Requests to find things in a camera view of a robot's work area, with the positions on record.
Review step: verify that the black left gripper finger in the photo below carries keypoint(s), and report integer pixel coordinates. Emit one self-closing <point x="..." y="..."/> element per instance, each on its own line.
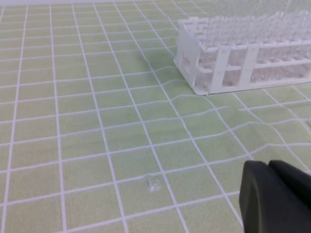
<point x="275" y="198"/>

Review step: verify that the white test tube rack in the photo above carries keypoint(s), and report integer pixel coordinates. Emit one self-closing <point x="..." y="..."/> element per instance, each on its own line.
<point x="227" y="54"/>

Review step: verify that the green checkered tablecloth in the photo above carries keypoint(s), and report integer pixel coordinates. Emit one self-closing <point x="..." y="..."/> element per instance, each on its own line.
<point x="100" y="133"/>

